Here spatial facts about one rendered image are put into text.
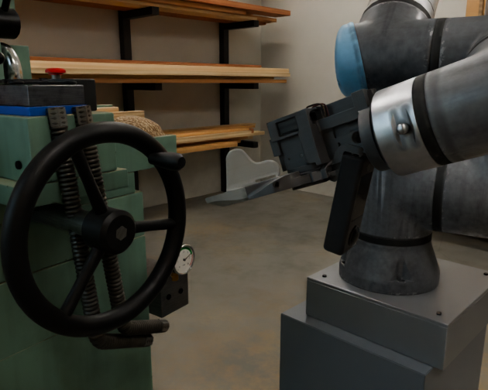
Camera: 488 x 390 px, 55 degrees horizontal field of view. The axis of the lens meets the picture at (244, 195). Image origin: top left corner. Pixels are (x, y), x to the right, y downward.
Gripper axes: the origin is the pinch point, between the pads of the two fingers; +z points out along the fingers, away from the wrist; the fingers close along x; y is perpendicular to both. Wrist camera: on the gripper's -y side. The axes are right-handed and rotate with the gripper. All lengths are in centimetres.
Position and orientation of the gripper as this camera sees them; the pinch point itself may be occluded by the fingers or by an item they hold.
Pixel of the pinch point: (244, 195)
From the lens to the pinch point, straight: 61.0
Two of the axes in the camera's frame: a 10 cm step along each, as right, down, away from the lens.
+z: -7.6, 2.1, 6.2
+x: -5.9, 1.9, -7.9
